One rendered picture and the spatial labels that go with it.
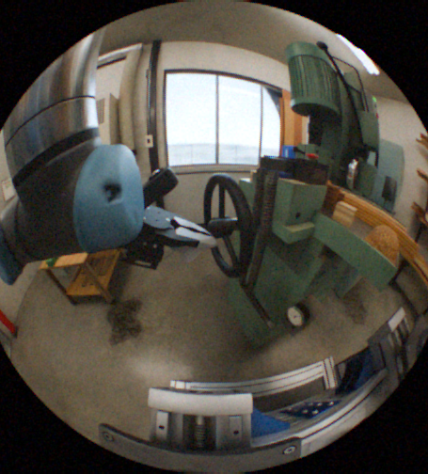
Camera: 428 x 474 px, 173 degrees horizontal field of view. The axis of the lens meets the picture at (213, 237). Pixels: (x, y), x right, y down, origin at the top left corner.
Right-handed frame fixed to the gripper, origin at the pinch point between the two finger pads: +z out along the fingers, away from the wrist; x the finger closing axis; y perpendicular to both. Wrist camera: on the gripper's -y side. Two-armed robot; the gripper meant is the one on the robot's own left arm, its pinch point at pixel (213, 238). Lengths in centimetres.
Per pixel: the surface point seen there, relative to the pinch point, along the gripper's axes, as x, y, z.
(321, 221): 5.0, -14.6, 19.5
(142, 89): -152, -70, -80
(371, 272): 20.6, -13.2, 21.5
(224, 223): 0.0, -3.6, 0.5
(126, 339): -12, 104, -12
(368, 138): 1, -56, 35
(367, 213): 10.7, -26.1, 31.3
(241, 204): -0.7, -7.9, 2.0
